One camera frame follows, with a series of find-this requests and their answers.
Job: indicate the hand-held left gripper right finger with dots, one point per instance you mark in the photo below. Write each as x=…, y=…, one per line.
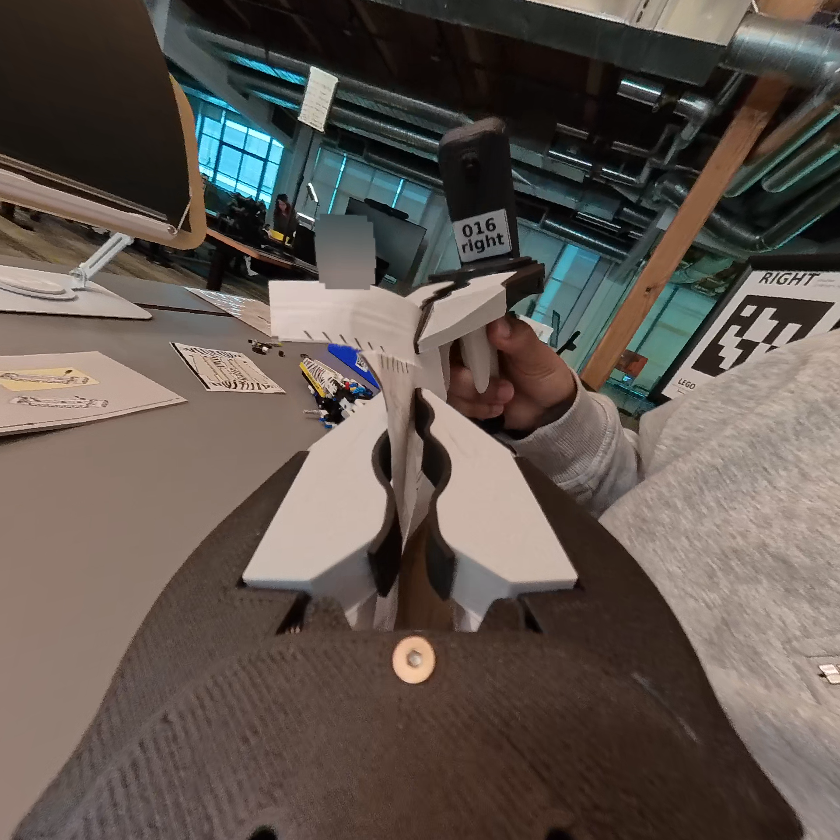
x=505, y=525

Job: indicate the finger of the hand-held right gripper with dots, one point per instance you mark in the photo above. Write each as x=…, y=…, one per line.
x=482, y=282
x=472, y=312

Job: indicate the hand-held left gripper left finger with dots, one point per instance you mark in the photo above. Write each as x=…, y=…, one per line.
x=321, y=518

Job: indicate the white paper parts bag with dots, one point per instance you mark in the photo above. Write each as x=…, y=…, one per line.
x=341, y=315

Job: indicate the instruction booklet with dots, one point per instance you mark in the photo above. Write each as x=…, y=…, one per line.
x=98, y=407

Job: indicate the person's right forearm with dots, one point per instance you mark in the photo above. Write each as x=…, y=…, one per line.
x=584, y=446

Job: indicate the yellow zebra lego model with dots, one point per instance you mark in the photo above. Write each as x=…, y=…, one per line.
x=328, y=387

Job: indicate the small lego axle assembly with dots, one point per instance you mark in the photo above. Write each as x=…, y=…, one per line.
x=261, y=346

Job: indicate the person's right hand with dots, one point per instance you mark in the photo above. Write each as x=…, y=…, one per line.
x=531, y=387

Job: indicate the black computer monitor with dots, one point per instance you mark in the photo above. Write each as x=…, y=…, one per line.
x=400, y=243

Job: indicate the blue plastic bin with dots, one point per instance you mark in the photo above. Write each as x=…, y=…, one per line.
x=348, y=354

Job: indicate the hanging white paper note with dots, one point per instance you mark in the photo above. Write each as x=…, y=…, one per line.
x=318, y=98

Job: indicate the zebra sticker sheet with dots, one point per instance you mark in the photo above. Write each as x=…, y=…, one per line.
x=226, y=367

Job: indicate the white printed paper sheet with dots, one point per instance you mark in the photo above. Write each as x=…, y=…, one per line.
x=229, y=308

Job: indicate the black framed marker sign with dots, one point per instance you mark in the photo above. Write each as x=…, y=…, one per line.
x=754, y=328

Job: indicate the white tablet stand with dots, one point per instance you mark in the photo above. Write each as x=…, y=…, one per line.
x=59, y=295

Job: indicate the wood-backed black panel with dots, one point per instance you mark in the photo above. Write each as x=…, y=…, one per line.
x=85, y=98

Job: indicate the wooden support post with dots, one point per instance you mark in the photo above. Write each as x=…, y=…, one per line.
x=689, y=223

